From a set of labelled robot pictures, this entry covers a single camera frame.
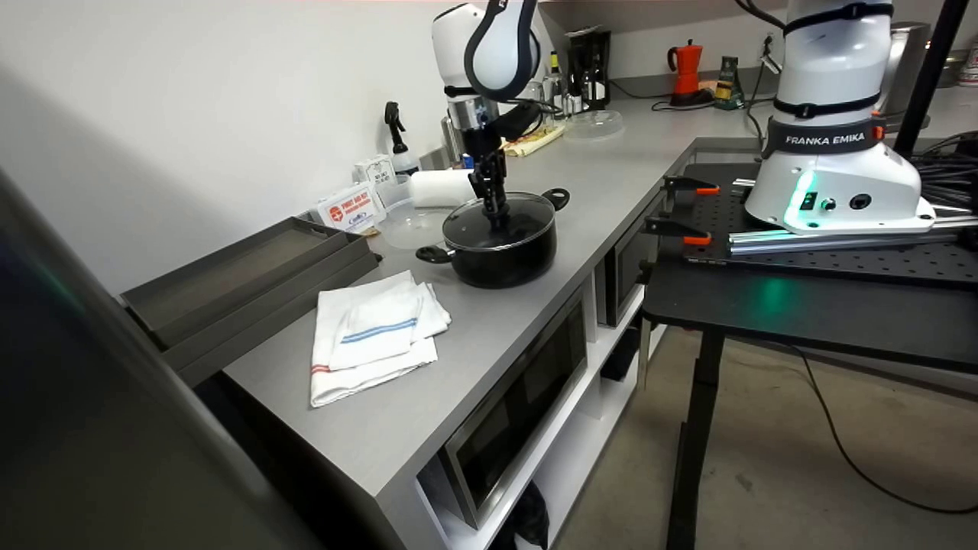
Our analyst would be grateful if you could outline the small white carton box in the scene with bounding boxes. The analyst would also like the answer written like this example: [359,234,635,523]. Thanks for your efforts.
[348,150,400,193]

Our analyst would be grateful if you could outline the black coffee machine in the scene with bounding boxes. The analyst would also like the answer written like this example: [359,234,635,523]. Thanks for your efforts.
[563,27,614,114]

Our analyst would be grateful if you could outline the white paper towel roll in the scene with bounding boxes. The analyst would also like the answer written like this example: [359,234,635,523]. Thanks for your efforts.
[405,169,479,213]

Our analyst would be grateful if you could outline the red moka pot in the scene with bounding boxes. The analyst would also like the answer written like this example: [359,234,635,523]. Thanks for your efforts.
[667,37,708,104]

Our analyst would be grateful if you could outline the black floor cable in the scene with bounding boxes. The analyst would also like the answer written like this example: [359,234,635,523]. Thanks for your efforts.
[790,348,978,521]

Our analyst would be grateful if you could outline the large dark blurry panel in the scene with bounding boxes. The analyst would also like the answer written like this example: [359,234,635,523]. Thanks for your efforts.
[0,165,343,550]

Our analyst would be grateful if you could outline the white cloth with blue stripe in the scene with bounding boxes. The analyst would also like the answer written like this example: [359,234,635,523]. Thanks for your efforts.
[307,268,456,414]

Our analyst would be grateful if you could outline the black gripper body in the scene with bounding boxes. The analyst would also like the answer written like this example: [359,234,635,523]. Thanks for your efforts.
[466,121,513,193]

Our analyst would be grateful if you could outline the round glass lid black knob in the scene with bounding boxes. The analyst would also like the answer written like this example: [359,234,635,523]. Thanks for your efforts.
[443,189,558,247]

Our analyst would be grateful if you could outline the black clamp orange tip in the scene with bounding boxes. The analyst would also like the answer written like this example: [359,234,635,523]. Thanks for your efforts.
[659,174,727,201]
[646,216,717,250]

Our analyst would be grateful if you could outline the black microwave oven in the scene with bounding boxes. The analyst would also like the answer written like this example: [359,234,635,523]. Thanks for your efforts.
[439,295,597,530]

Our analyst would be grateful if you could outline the white box with red print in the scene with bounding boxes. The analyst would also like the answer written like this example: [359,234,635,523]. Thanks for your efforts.
[312,179,387,234]

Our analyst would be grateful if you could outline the black pot with loop handles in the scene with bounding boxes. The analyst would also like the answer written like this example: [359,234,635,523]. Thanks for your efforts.
[412,187,576,291]

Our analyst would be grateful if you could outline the steel shaker cylinder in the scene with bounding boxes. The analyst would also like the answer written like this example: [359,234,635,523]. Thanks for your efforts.
[436,114,473,170]

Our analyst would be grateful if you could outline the black slanted pole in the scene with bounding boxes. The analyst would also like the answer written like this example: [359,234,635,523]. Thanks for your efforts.
[892,0,973,159]

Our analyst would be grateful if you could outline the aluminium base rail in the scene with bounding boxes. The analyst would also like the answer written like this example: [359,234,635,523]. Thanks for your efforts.
[724,201,978,261]

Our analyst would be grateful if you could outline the white counter cabinet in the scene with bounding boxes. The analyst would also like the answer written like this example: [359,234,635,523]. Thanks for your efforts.
[218,193,667,550]

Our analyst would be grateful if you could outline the black perforated robot table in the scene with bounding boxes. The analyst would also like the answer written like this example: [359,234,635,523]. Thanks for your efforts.
[640,135,978,550]

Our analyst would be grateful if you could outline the white spray bottle black trigger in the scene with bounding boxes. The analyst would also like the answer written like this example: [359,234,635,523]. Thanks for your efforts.
[381,98,426,187]

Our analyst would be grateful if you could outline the dark grey flat tray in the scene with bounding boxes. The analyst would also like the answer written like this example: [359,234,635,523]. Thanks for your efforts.
[120,213,385,389]

